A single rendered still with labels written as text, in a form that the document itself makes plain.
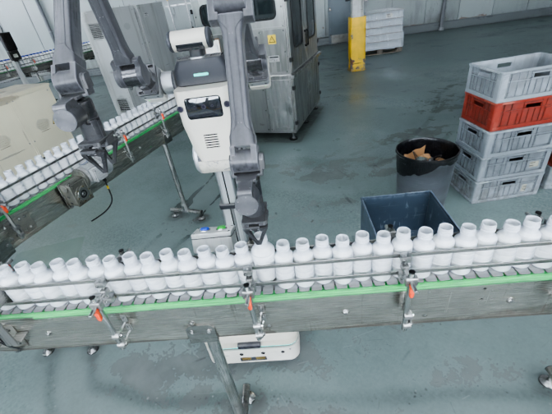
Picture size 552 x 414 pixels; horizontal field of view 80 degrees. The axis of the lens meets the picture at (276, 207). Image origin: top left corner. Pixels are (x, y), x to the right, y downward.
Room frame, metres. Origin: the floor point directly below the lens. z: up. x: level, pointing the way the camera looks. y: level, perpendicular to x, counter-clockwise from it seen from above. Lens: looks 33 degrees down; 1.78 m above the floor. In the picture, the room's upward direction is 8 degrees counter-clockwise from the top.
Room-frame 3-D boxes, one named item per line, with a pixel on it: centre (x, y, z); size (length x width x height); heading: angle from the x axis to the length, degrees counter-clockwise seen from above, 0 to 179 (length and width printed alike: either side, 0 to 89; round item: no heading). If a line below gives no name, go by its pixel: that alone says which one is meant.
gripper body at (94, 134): (0.95, 0.48, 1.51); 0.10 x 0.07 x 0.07; 175
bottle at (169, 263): (0.79, 0.35, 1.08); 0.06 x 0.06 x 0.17
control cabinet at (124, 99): (6.72, 2.36, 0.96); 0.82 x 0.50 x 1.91; 157
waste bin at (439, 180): (2.26, -1.20, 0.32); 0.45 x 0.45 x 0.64
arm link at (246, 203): (0.72, 0.06, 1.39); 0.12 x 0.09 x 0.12; 174
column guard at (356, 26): (8.17, -2.37, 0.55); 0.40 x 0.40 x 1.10; 85
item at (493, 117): (2.53, -2.02, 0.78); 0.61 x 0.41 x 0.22; 92
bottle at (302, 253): (0.74, -0.06, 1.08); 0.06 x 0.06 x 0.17
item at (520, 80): (2.53, -2.01, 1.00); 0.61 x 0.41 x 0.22; 92
